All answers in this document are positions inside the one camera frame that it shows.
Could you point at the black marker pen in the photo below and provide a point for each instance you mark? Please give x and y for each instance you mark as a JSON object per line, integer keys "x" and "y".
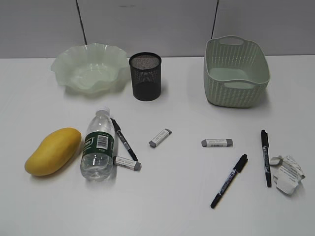
{"x": 265, "y": 146}
{"x": 123, "y": 140}

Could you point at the clear water bottle green label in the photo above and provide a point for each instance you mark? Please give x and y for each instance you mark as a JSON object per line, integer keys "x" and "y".
{"x": 97, "y": 157}

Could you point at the yellow mango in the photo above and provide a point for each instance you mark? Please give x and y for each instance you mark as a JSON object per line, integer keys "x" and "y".
{"x": 53, "y": 152}

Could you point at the white waste paper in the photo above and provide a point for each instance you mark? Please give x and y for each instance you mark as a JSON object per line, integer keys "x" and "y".
{"x": 289, "y": 173}

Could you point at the grey eraser centre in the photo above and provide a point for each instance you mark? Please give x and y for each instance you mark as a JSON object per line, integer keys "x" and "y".
{"x": 160, "y": 137}

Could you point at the black mesh pen holder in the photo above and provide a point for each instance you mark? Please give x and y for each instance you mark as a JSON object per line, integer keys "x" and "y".
{"x": 145, "y": 69}

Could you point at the grey eraser right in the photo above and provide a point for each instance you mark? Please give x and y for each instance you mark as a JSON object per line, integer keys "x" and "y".
{"x": 215, "y": 143}

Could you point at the grey eraser near bottle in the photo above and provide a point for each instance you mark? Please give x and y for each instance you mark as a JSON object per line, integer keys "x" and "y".
{"x": 127, "y": 163}

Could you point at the pale green ruffled plate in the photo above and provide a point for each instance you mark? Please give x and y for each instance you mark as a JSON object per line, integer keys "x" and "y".
{"x": 90, "y": 68}

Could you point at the pale green woven basket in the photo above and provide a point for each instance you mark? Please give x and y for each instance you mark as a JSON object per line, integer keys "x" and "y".
{"x": 236, "y": 72}

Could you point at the black marker pen slanted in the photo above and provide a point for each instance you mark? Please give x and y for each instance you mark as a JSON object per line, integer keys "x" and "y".
{"x": 235, "y": 171}

